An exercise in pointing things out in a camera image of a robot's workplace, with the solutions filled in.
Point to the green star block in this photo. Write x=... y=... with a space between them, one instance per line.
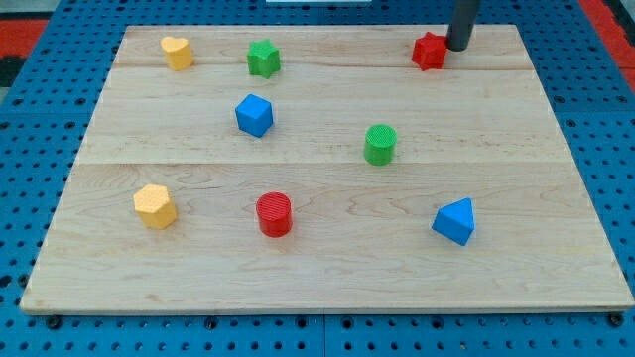
x=263 y=58

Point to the red star block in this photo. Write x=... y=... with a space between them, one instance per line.
x=429 y=51

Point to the light wooden board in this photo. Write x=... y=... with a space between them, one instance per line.
x=362 y=239

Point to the red cylinder block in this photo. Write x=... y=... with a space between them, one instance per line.
x=274 y=212

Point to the green cylinder block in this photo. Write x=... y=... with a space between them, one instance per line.
x=380 y=142

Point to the blue cube block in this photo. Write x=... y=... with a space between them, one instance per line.
x=254 y=115

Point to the blue triangle block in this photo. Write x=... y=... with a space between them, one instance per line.
x=456 y=221

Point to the yellow hexagon block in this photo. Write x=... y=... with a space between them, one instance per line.
x=155 y=207

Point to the yellow heart block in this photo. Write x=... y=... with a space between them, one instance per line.
x=178 y=52

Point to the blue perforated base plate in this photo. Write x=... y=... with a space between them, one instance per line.
x=46 y=112

